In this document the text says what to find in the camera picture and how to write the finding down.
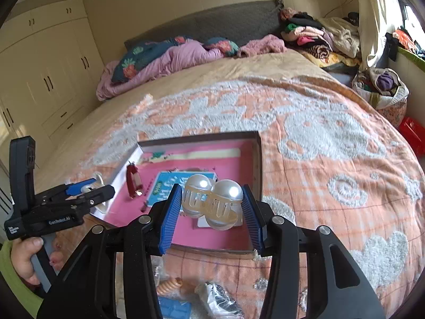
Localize blue printed card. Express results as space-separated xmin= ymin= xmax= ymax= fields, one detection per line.
xmin=146 ymin=171 xmax=218 ymax=207

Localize person's left hand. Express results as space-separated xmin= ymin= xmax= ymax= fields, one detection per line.
xmin=10 ymin=234 xmax=66 ymax=286

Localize cream curtain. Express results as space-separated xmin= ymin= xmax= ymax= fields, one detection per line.
xmin=352 ymin=0 xmax=401 ymax=71

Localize red hair clip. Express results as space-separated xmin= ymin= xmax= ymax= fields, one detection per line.
xmin=125 ymin=161 xmax=144 ymax=198

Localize grey padded headboard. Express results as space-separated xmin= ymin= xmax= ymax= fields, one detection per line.
xmin=124 ymin=0 xmax=287 ymax=52

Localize dark floral pillow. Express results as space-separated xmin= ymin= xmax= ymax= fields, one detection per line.
xmin=111 ymin=36 xmax=240 ymax=84

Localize bag full of clothes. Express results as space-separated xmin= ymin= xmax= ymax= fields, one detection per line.
xmin=351 ymin=68 xmax=411 ymax=127

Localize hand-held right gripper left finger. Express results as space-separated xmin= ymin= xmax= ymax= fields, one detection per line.
xmin=36 ymin=183 xmax=184 ymax=319

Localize red plastic box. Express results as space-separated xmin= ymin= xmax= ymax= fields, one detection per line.
xmin=398 ymin=116 xmax=425 ymax=157

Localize shallow cardboard box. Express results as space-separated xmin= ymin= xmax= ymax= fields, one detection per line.
xmin=89 ymin=131 xmax=265 ymax=260

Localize pearl hair claw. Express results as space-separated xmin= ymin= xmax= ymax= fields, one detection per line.
xmin=181 ymin=174 xmax=244 ymax=232

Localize pink fuzzy garment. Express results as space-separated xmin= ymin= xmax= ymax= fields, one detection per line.
xmin=237 ymin=35 xmax=288 ymax=58

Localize blue hair clip packet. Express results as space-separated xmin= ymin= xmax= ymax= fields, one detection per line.
xmin=156 ymin=295 xmax=193 ymax=319

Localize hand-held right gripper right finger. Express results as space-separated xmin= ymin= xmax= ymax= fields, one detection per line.
xmin=241 ymin=184 xmax=387 ymax=319

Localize pile of clothes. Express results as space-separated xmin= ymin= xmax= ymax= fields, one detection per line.
xmin=278 ymin=7 xmax=363 ymax=71

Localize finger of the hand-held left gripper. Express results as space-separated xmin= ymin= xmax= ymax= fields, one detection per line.
xmin=66 ymin=186 xmax=116 ymax=214
xmin=64 ymin=177 xmax=99 ymax=197

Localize silver hair accessory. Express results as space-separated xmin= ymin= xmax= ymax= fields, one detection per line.
xmin=195 ymin=282 xmax=245 ymax=319

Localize cream wardrobe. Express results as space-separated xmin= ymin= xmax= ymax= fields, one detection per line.
xmin=0 ymin=0 xmax=111 ymax=182

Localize person's left forearm green sleeve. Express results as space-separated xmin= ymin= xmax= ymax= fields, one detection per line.
xmin=0 ymin=239 xmax=44 ymax=319

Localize white flower hair clip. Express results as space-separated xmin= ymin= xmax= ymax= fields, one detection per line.
xmin=81 ymin=172 xmax=111 ymax=214

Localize purple quilt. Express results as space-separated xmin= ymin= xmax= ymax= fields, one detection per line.
xmin=96 ymin=37 xmax=240 ymax=101

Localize orange spiral hair tie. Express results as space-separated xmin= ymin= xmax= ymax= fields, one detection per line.
xmin=156 ymin=277 xmax=184 ymax=296

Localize clothes on window sill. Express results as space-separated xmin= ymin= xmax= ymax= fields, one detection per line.
xmin=384 ymin=28 xmax=425 ymax=61

